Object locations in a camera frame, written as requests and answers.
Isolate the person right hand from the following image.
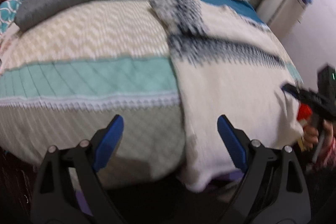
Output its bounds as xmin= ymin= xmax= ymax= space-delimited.
xmin=303 ymin=119 xmax=335 ymax=153

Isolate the white fleece spotted garment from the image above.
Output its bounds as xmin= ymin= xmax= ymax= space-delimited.
xmin=150 ymin=0 xmax=302 ymax=192

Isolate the teal white lattice pillow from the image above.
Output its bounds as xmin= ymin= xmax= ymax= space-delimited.
xmin=0 ymin=0 xmax=23 ymax=35

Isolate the patterned teal beige bedsheet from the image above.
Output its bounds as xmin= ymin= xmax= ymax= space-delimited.
xmin=0 ymin=0 xmax=302 ymax=188

